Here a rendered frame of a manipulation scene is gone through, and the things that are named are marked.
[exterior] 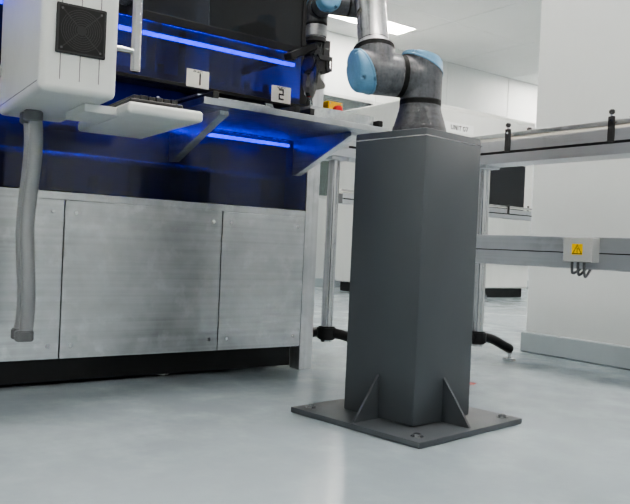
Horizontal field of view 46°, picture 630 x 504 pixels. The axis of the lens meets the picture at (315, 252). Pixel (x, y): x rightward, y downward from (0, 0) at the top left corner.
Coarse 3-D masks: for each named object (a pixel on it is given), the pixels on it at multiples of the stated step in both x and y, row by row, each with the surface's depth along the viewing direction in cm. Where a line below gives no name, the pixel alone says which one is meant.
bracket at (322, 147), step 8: (320, 136) 264; (328, 136) 260; (336, 136) 256; (344, 136) 252; (352, 136) 251; (296, 144) 275; (304, 144) 271; (312, 144) 267; (320, 144) 263; (328, 144) 260; (336, 144) 256; (344, 144) 256; (296, 152) 275; (304, 152) 271; (312, 152) 267; (320, 152) 263; (328, 152) 260; (296, 160) 275; (304, 160) 271; (312, 160) 267; (320, 160) 266; (296, 168) 275; (304, 168) 271
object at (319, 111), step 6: (300, 108) 240; (306, 108) 237; (312, 108) 236; (318, 108) 237; (324, 108) 238; (318, 114) 237; (324, 114) 238; (330, 114) 240; (336, 114) 241; (342, 114) 243; (348, 114) 244; (354, 114) 246; (360, 114) 247; (348, 120) 244; (354, 120) 246; (360, 120) 247; (366, 120) 249; (372, 120) 250
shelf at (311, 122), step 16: (208, 112) 225; (240, 112) 222; (256, 112) 221; (272, 112) 224; (288, 112) 227; (224, 128) 255; (240, 128) 254; (256, 128) 252; (272, 128) 251; (288, 128) 249; (304, 128) 248; (320, 128) 246; (336, 128) 244; (352, 128) 243; (368, 128) 246; (384, 128) 250
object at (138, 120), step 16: (80, 112) 187; (96, 112) 186; (112, 112) 188; (128, 112) 182; (144, 112) 183; (160, 112) 185; (176, 112) 187; (192, 112) 190; (80, 128) 216; (96, 128) 210; (112, 128) 209; (128, 128) 207; (144, 128) 206; (160, 128) 205; (176, 128) 203
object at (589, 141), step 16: (528, 128) 307; (544, 128) 289; (560, 128) 283; (576, 128) 278; (592, 128) 280; (608, 128) 263; (624, 128) 259; (496, 144) 305; (512, 144) 298; (528, 144) 292; (544, 144) 286; (560, 144) 280; (576, 144) 275; (592, 144) 269; (608, 144) 264; (624, 144) 259; (480, 160) 312; (496, 160) 305; (512, 160) 298; (528, 160) 292; (544, 160) 288; (560, 160) 286; (576, 160) 284; (592, 160) 282
